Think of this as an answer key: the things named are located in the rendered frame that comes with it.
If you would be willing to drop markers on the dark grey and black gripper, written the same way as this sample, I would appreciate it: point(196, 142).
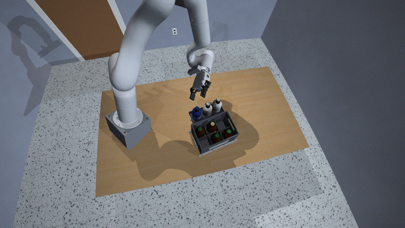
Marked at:
point(201, 84)

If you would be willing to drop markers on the blue bottle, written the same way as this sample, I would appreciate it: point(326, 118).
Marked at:
point(196, 113)

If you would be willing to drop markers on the white bottle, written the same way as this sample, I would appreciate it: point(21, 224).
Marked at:
point(216, 106)
point(207, 109)

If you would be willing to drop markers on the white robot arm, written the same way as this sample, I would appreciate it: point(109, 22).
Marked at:
point(124, 66)

